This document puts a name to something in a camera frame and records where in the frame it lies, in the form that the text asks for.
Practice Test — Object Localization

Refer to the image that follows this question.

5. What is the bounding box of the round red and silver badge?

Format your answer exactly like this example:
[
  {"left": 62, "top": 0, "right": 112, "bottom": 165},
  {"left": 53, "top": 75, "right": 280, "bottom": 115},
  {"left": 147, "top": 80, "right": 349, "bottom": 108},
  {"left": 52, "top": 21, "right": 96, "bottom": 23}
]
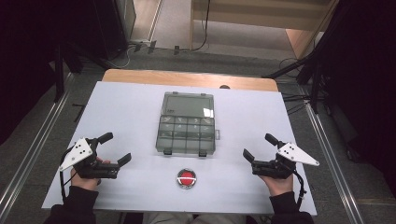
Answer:
[{"left": 177, "top": 168, "right": 198, "bottom": 190}]

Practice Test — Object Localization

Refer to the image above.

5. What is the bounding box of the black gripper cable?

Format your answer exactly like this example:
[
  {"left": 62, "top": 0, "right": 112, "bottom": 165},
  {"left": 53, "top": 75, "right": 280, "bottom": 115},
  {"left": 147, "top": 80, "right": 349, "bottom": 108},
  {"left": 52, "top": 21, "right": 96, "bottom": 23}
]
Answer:
[
  {"left": 59, "top": 146, "right": 78, "bottom": 203},
  {"left": 292, "top": 170, "right": 308, "bottom": 210}
]

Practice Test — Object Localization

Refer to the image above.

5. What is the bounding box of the bundle of black floor cables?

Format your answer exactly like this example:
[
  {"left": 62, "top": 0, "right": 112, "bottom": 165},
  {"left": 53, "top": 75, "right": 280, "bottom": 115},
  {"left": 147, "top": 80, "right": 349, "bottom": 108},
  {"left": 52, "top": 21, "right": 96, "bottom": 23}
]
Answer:
[{"left": 278, "top": 57, "right": 326, "bottom": 116}]

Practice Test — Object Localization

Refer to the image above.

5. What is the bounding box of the black tripod stand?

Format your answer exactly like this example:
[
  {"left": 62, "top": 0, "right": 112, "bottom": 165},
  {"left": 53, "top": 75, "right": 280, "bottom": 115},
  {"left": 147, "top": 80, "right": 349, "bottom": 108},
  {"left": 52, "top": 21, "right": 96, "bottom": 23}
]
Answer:
[{"left": 261, "top": 0, "right": 353, "bottom": 115}]

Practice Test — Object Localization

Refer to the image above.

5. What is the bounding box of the person's left hand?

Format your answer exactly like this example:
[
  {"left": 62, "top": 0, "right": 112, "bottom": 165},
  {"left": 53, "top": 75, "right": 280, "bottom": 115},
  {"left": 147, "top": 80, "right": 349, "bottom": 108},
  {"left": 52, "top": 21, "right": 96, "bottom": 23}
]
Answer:
[{"left": 70, "top": 157, "right": 112, "bottom": 191}]

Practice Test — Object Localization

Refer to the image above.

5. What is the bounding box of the metal floor rail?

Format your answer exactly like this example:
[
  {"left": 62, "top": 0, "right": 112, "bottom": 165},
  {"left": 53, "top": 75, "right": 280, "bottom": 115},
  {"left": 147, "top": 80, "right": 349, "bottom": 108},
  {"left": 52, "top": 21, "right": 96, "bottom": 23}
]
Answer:
[
  {"left": 0, "top": 73, "right": 76, "bottom": 216},
  {"left": 303, "top": 101, "right": 366, "bottom": 224}
]

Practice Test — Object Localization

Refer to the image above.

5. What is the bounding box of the black hanging cable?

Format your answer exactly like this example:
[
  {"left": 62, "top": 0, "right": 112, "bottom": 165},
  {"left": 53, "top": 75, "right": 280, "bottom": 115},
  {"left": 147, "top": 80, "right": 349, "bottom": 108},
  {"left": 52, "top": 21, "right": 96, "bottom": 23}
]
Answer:
[{"left": 178, "top": 0, "right": 212, "bottom": 53}]

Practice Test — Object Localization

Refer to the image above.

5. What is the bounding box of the person's right hand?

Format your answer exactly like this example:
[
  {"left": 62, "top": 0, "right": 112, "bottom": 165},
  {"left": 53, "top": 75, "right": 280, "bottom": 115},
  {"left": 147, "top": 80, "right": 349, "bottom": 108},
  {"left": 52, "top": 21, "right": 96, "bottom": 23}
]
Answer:
[{"left": 259, "top": 173, "right": 296, "bottom": 197}]

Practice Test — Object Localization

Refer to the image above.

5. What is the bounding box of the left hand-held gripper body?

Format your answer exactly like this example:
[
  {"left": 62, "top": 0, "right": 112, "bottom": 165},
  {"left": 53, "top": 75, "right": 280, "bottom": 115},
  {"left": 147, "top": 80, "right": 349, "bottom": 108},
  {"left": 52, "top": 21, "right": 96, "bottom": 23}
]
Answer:
[{"left": 59, "top": 137, "right": 121, "bottom": 180}]

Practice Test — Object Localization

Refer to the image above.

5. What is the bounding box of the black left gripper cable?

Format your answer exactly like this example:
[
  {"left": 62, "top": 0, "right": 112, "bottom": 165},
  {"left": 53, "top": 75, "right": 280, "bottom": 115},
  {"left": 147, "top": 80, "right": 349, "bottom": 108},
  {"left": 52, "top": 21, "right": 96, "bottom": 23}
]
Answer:
[{"left": 59, "top": 146, "right": 78, "bottom": 203}]

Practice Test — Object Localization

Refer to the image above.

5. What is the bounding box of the clear plastic compartment box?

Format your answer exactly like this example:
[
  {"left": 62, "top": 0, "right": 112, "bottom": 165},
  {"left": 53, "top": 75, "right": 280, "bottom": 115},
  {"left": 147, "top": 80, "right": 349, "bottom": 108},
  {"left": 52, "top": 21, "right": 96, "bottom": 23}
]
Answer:
[{"left": 155, "top": 91, "right": 221, "bottom": 158}]

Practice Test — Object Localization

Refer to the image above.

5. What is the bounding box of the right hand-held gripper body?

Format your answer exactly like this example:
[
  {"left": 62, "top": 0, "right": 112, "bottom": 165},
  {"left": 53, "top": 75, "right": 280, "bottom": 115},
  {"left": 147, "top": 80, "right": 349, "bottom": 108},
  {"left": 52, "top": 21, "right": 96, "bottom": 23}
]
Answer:
[{"left": 251, "top": 142, "right": 320, "bottom": 180}]

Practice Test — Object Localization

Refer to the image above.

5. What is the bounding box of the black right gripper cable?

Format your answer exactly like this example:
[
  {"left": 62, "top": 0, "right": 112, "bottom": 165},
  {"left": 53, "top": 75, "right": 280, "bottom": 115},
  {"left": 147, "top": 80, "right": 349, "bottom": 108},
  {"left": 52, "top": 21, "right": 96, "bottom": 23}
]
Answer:
[{"left": 292, "top": 170, "right": 308, "bottom": 210}]

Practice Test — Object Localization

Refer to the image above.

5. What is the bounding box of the black metal stand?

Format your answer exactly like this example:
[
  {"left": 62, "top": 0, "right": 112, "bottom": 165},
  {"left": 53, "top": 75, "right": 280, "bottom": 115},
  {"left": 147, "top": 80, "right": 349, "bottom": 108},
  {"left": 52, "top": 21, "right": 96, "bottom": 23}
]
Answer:
[{"left": 49, "top": 40, "right": 108, "bottom": 104}]

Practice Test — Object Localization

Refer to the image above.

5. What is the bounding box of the light wooden furniture frame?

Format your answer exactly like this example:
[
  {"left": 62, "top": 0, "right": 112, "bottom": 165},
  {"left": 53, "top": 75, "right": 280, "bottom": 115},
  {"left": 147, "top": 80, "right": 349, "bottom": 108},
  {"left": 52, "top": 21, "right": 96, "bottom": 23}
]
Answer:
[{"left": 189, "top": 0, "right": 339, "bottom": 60}]

